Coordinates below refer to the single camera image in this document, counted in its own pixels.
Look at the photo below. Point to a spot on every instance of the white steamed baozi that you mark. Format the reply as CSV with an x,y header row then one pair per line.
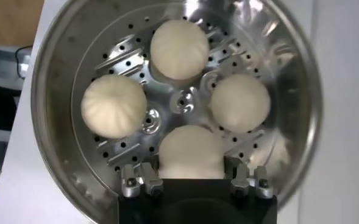
x,y
179,48
191,152
240,102
113,105

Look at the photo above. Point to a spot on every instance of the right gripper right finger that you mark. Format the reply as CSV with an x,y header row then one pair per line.
x,y
263,184

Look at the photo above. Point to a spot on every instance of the stainless steel steamer basket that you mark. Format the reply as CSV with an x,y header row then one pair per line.
x,y
60,76

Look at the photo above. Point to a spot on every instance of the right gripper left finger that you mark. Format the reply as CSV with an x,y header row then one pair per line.
x,y
130,182

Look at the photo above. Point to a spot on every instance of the grey and black equipment box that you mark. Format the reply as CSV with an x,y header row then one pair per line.
x,y
2,70

